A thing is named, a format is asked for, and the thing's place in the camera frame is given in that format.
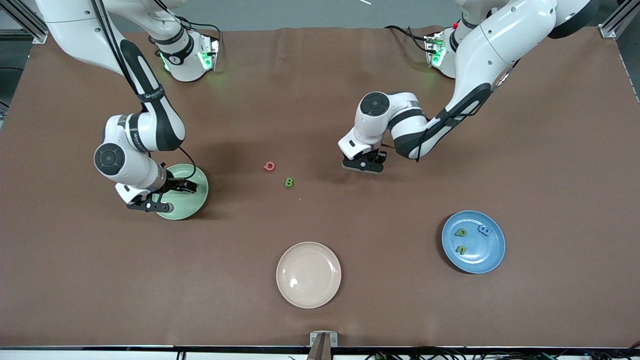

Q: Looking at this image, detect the light green plate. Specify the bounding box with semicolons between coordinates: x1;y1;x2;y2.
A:
152;163;209;221

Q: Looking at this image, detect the silver base connector plate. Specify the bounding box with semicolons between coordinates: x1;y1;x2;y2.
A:
197;34;221;72
424;31;447;68

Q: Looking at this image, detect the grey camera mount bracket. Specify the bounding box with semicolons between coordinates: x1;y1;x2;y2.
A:
309;331;339;360

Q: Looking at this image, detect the beige plate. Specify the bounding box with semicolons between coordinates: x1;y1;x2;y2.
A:
276;241;342;309

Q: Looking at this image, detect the aluminium frame profile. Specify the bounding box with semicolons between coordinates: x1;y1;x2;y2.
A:
0;0;51;45
598;0;640;40

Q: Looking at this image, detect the brown table mat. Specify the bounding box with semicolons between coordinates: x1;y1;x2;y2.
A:
0;26;640;348

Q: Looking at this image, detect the blue plate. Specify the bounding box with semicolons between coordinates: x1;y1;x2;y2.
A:
441;210;506;275

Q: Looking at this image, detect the black base cable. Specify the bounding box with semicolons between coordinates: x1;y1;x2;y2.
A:
167;14;222;38
384;25;432;53

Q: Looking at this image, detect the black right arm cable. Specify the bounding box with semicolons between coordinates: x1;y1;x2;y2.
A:
90;0;197;181

